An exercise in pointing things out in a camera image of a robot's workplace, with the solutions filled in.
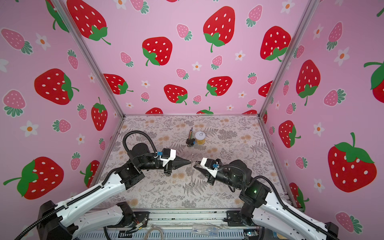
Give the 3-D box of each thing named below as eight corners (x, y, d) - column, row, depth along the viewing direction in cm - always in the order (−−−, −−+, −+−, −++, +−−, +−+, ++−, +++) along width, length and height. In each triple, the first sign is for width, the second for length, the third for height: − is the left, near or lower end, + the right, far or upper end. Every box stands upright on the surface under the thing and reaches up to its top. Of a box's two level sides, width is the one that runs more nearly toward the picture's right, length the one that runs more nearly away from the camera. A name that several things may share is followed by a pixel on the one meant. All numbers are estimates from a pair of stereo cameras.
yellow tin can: (195, 145, 105) (195, 140, 101) (195, 136, 111) (195, 131, 106) (205, 145, 105) (205, 140, 101) (205, 136, 111) (205, 131, 106)
